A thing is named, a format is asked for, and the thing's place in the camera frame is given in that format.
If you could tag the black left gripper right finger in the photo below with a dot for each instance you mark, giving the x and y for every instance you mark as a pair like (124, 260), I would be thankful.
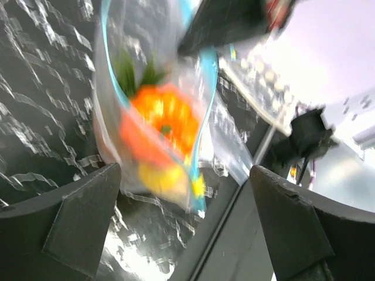
(309, 236)

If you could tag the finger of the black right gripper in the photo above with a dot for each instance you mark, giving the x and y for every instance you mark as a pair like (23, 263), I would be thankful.
(217, 23)

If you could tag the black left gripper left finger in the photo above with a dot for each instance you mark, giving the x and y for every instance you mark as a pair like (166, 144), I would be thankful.
(60, 234)

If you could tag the toy pineapple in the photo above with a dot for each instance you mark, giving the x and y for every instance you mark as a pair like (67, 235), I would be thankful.
(126, 75)

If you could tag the teal zipper clear bag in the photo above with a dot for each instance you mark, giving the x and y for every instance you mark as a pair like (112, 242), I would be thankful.
(155, 28)

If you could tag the orange toy tangerine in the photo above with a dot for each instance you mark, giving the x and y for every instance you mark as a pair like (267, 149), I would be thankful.
(169, 111)

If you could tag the yellow toy mango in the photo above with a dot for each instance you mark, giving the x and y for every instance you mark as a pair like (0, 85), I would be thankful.
(171, 182)

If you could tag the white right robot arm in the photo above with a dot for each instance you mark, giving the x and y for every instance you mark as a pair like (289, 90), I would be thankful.
(278, 60)

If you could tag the bag of round silver items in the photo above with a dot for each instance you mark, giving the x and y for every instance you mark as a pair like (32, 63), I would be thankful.
(251, 70)

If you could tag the black marble pattern mat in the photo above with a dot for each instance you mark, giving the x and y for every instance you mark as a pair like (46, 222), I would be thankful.
(47, 135)

